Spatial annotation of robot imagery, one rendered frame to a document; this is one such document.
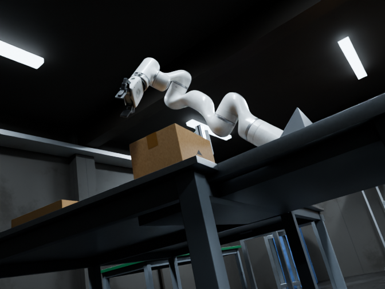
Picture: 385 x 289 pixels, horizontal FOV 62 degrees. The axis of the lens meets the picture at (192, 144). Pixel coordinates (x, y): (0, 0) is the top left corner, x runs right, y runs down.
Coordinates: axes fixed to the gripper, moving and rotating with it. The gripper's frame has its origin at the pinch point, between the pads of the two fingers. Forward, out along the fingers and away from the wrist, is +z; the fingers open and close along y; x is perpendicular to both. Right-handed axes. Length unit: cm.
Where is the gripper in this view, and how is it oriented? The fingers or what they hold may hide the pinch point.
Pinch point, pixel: (122, 106)
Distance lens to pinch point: 132.0
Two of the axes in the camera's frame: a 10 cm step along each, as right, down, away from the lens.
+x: -9.6, -1.7, 2.4
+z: -2.9, 6.8, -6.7
